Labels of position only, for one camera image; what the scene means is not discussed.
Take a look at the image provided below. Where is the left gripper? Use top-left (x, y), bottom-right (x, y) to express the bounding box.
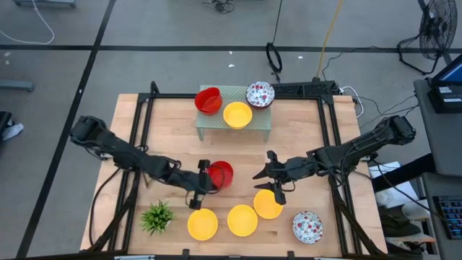
top-left (180, 158), bottom-right (217, 211)

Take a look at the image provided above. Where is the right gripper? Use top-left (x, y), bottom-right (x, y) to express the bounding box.
top-left (252, 150), bottom-right (321, 206)

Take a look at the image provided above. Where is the yellow plastic bowl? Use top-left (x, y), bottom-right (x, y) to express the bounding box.
top-left (226, 204), bottom-right (259, 238)
top-left (186, 208), bottom-right (219, 242)
top-left (222, 101), bottom-right (253, 130)
top-left (253, 188), bottom-right (284, 220)

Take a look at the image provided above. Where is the red plastic bowl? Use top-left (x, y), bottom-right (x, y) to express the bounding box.
top-left (196, 88), bottom-right (224, 116)
top-left (206, 160), bottom-right (235, 191)
top-left (194, 87), bottom-right (224, 116)

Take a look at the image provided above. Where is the red bowl with floral interior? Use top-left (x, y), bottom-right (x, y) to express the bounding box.
top-left (245, 81), bottom-right (276, 111)
top-left (291, 211), bottom-right (325, 245)

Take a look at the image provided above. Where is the green plant in white pot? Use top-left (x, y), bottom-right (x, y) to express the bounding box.
top-left (139, 200), bottom-right (177, 237)

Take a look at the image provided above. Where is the pale green perforated metal shelf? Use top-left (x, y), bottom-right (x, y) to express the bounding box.
top-left (196, 84), bottom-right (272, 142)

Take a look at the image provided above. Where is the grey desk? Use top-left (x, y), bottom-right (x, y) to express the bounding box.
top-left (413, 77), bottom-right (462, 178)
top-left (420, 171), bottom-right (462, 260)

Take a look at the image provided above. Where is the black backlit keyboard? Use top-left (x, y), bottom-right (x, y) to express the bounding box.
top-left (432, 194), bottom-right (462, 241)

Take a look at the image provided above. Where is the black desktop device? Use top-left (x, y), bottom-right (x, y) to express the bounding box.
top-left (427, 83), bottom-right (462, 115)

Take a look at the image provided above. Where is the white shoe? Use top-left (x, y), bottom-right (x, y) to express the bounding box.
top-left (0, 121), bottom-right (25, 142)

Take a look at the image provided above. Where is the grey furniture foot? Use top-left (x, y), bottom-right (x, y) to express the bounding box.
top-left (12, 0), bottom-right (77, 9)
top-left (0, 79), bottom-right (35, 92)

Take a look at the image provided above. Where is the computer monitor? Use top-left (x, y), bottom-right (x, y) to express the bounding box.
top-left (431, 53), bottom-right (462, 87)

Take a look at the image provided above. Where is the black floor fan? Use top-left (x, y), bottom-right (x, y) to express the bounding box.
top-left (396, 0), bottom-right (458, 76)

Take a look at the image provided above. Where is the black aluminium table frame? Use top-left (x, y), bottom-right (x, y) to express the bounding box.
top-left (79, 80), bottom-right (390, 260)

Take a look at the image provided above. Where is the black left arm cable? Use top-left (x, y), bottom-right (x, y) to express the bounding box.
top-left (88, 164), bottom-right (126, 250)

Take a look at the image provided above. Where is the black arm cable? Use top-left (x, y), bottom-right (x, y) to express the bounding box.
top-left (373, 160), bottom-right (443, 220)
top-left (88, 164), bottom-right (126, 250)

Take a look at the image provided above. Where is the white power cable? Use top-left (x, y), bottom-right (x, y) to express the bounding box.
top-left (339, 85), bottom-right (365, 119)

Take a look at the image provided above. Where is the black hanging cable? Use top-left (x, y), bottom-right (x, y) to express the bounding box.
top-left (265, 0), bottom-right (284, 83)

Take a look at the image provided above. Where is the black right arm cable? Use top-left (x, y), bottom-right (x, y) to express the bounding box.
top-left (373, 160), bottom-right (443, 220)

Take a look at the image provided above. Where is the yellow hanging cable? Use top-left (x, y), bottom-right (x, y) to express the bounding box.
top-left (315, 0), bottom-right (344, 79)

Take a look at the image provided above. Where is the black floor cable bundle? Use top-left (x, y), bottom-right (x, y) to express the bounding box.
top-left (201, 0), bottom-right (236, 14)

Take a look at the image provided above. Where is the white floor cable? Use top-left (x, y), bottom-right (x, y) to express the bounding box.
top-left (0, 0), bottom-right (56, 46)

